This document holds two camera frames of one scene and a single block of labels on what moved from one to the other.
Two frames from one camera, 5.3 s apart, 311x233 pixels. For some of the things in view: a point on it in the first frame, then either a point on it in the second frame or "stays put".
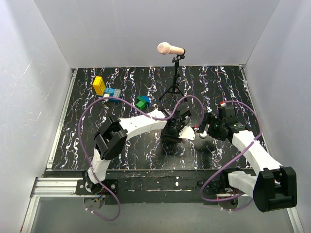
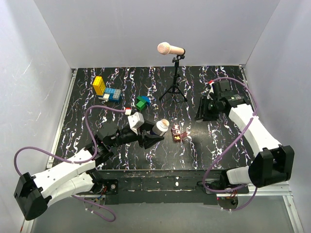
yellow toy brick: (99, 85) stays put
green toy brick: (141, 103) stays put
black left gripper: (165, 135) -> (148, 140)
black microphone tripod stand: (176, 87) stays put
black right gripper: (210, 119) -> (202, 109)
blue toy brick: (146, 99) stays put
